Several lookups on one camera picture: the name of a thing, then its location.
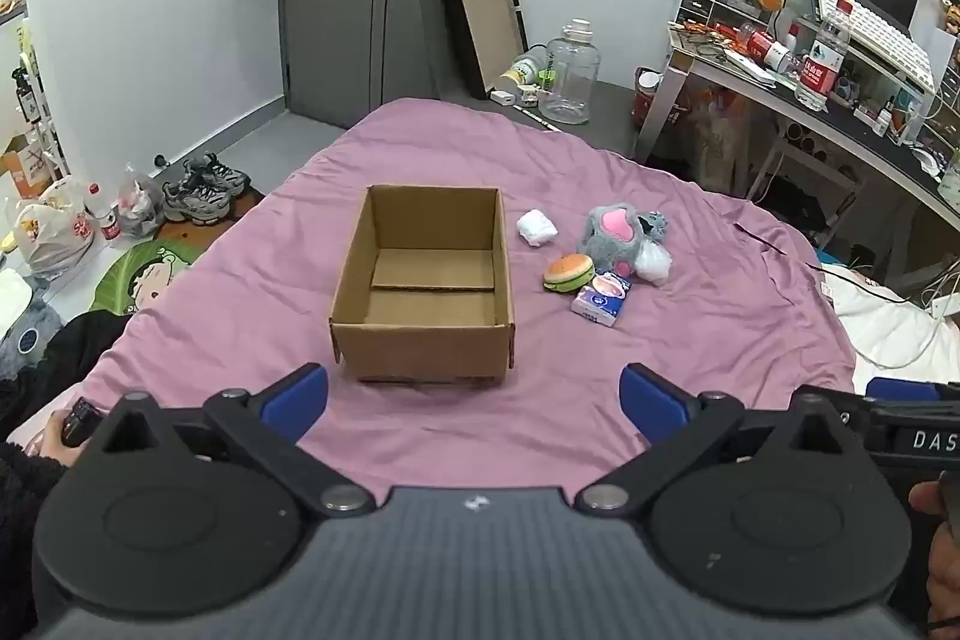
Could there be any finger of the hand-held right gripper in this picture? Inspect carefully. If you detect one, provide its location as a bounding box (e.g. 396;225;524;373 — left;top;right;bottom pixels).
865;376;960;404

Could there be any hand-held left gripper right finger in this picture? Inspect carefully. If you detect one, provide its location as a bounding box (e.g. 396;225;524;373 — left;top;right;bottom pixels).
574;362;875;521

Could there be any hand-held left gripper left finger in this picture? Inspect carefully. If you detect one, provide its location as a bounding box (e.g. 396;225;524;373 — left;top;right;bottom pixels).
90;362;377;521

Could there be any brown cardboard box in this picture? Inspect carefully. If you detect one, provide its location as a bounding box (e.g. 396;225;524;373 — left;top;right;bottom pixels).
328;184;516;384

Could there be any grey pink plush toy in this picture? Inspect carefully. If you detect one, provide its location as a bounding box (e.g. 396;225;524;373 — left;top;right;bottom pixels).
576;203;653;278

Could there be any another person's forearm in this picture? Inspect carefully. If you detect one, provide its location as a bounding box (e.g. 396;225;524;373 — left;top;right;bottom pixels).
0;441;70;640

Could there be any person's right hand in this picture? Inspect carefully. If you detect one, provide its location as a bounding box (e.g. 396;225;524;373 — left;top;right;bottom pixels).
907;471;960;635

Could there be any pink bed sheet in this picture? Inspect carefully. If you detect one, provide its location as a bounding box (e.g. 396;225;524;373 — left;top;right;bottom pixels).
15;98;857;498

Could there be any white duvet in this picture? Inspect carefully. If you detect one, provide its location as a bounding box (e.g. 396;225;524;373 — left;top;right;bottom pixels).
820;263;960;387

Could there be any tissue packet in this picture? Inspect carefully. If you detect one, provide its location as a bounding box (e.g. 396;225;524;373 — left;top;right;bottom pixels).
571;270;633;328

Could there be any white stuffing in clear bag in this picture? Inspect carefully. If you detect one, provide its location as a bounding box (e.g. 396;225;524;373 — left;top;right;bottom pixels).
634;241;674;288

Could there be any burger plush toy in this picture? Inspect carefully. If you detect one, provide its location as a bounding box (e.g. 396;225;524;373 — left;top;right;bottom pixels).
543;253;596;295

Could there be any green cartoon floor mat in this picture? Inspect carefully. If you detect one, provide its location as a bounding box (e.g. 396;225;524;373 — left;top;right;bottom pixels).
88;237;205;316

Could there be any white rolled cloth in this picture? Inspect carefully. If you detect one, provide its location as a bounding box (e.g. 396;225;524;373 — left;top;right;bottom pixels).
516;208;560;250

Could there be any small black device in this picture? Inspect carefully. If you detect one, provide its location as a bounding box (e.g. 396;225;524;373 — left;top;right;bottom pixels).
60;397;104;447

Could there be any grey sneaker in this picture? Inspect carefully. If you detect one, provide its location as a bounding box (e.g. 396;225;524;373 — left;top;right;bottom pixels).
184;153;252;197
160;166;233;227

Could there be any black clothing pile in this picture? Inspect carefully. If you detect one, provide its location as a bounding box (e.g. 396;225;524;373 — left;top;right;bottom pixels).
0;310;130;442

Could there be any grey plastic bag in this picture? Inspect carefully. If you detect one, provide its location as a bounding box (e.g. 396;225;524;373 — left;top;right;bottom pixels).
115;166;167;239

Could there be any red label plastic bottle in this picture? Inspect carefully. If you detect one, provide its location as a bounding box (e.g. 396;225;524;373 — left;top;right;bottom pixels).
83;182;122;243

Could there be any grey desk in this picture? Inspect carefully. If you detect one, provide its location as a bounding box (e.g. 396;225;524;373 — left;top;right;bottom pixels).
636;21;960;236

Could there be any plastic bag under desk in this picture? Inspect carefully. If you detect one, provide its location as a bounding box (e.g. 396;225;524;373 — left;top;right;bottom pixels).
679;85;781;199

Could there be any white plastic bag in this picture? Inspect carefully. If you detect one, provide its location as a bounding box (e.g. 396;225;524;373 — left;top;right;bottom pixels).
13;177;96;279

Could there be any red jar white lid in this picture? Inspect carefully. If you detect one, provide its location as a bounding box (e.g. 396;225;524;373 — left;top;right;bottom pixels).
632;68;665;133

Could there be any clear water bottle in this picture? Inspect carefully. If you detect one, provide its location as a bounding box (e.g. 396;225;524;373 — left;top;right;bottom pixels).
794;0;853;113

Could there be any large clear water jug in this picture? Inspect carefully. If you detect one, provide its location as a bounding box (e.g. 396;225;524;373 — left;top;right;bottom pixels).
538;18;602;124

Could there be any white keyboard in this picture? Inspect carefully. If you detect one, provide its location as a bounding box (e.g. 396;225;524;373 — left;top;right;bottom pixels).
813;0;938;95

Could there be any green yellow bottle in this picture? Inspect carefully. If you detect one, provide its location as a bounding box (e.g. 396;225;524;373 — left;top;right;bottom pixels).
500;48;557;91

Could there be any flat cardboard tray leaning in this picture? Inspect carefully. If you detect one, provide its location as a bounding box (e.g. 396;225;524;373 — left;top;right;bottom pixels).
428;0;530;98

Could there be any black cable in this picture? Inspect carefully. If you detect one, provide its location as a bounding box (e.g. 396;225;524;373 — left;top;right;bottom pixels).
733;223;901;289

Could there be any wall shelf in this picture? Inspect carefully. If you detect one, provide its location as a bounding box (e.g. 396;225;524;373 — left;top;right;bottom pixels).
0;0;70;199

